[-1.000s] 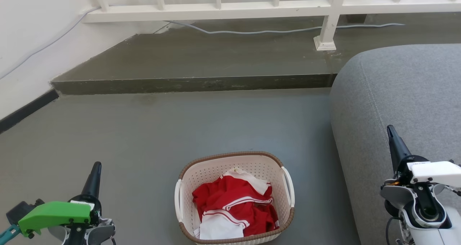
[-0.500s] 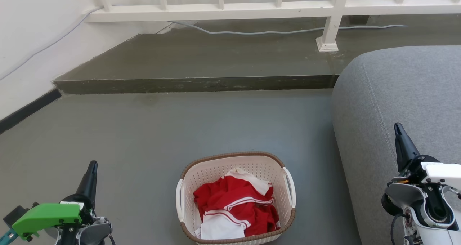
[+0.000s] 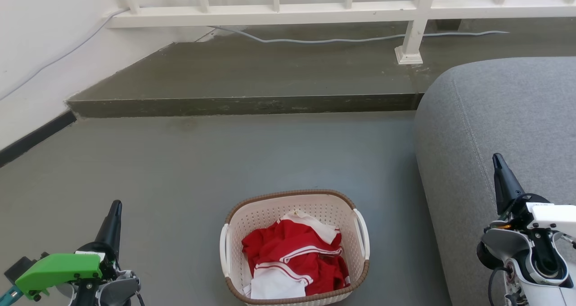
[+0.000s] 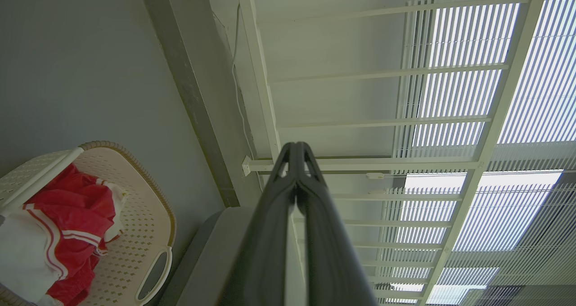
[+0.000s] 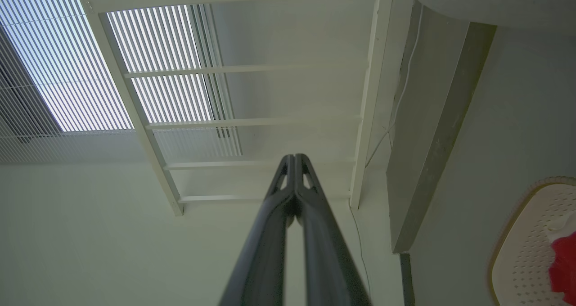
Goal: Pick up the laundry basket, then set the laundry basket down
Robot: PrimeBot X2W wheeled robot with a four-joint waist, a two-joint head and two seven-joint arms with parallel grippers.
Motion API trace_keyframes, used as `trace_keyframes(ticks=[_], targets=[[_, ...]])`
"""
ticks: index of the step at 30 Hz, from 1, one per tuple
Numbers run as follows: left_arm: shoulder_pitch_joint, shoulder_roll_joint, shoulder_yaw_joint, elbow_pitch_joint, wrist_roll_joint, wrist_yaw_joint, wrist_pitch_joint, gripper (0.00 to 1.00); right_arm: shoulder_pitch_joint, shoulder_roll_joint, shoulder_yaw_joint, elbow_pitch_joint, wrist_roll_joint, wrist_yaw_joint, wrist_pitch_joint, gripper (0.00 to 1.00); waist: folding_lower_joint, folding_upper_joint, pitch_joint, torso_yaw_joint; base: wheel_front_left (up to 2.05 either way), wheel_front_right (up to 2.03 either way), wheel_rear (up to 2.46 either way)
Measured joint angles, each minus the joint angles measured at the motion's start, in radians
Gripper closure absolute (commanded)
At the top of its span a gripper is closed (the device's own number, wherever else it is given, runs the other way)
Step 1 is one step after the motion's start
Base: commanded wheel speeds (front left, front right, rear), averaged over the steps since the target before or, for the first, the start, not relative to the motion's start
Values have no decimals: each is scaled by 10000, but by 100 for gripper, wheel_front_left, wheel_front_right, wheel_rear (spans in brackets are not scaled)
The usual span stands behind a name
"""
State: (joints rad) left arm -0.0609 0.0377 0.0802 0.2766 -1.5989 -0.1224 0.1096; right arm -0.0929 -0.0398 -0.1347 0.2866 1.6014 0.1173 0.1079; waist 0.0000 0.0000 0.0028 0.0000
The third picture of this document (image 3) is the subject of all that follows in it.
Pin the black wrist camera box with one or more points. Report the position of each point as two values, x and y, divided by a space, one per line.
18 267

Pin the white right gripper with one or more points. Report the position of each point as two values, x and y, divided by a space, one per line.
555 216

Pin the black baseboard strip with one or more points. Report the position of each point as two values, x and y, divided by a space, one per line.
31 139

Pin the white metal railing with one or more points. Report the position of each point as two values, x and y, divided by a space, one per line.
270 14

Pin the red garment white trim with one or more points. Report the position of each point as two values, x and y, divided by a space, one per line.
274 245

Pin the grey fabric sofa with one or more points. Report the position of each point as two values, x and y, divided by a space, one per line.
495 117

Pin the cream laundry basket brown rim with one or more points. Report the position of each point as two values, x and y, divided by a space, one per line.
270 211

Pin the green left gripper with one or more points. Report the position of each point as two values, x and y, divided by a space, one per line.
58 267

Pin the raised concrete step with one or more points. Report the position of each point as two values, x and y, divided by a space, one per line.
247 72

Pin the teal connector piece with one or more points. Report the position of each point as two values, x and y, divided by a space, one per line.
9 297

